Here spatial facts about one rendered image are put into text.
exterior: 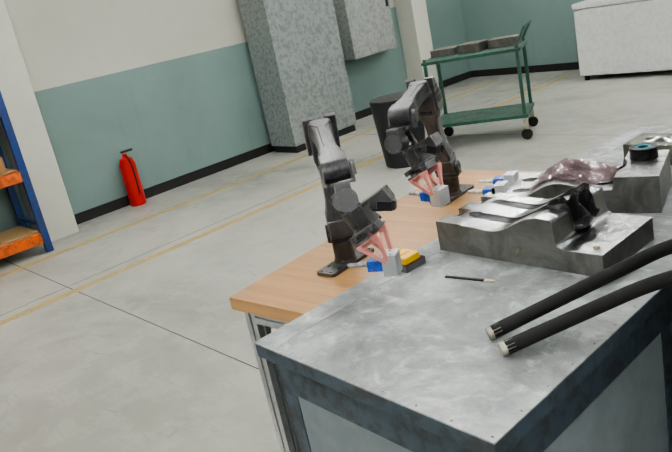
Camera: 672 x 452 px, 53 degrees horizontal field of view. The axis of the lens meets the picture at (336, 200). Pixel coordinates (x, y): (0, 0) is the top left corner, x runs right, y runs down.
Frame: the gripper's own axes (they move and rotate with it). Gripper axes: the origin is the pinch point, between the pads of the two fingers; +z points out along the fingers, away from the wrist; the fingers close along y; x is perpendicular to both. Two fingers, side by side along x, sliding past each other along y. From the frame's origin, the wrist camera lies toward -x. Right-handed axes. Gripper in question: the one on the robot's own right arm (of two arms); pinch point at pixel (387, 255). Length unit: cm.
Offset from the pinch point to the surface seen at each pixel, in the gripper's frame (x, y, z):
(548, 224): -32.9, 14.2, 18.3
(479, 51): 18, 496, -22
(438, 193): -7.8, 39.8, 0.2
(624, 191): -48, 50, 31
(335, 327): 17.6, -10.6, 5.6
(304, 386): 27.2, -21.8, 10.7
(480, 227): -15.4, 26.3, 12.4
